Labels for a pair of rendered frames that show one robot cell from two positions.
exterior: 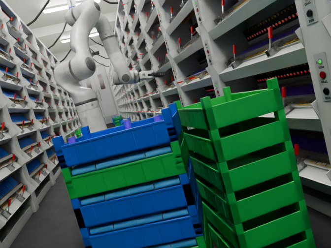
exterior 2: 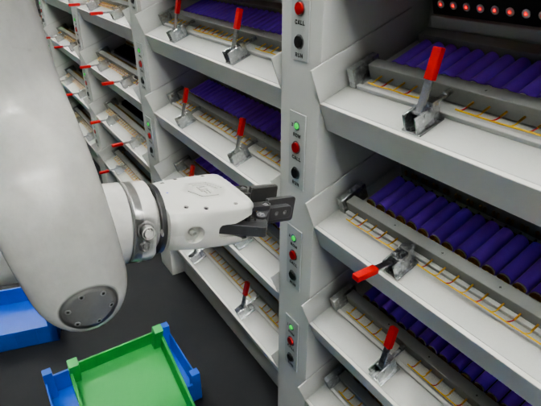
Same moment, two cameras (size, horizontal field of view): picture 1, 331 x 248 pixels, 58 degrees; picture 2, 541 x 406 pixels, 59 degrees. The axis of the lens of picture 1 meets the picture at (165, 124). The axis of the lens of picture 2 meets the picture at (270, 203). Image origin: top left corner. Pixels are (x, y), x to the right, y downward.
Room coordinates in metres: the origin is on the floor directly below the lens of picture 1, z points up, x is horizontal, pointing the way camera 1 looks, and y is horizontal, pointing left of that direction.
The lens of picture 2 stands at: (1.50, 0.14, 0.92)
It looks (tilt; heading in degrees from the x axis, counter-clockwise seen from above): 28 degrees down; 338
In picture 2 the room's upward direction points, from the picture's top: straight up
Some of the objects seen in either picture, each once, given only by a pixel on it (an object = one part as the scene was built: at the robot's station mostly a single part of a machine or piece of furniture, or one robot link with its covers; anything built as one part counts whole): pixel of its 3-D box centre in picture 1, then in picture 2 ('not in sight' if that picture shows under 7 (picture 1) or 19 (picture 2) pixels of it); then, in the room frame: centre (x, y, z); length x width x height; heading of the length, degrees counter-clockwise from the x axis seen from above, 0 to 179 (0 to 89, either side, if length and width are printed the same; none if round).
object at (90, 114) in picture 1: (92, 120); not in sight; (1.55, 0.36, 0.48); 0.19 x 0.19 x 0.18
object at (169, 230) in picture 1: (147, 214); not in sight; (0.80, 0.12, 0.20); 0.30 x 0.20 x 0.08; 82
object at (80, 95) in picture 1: (74, 82); not in sight; (1.57, 0.40, 0.69); 0.19 x 0.12 x 0.24; 64
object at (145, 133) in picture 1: (123, 132); not in sight; (0.80, 0.12, 0.44); 0.30 x 0.20 x 0.08; 82
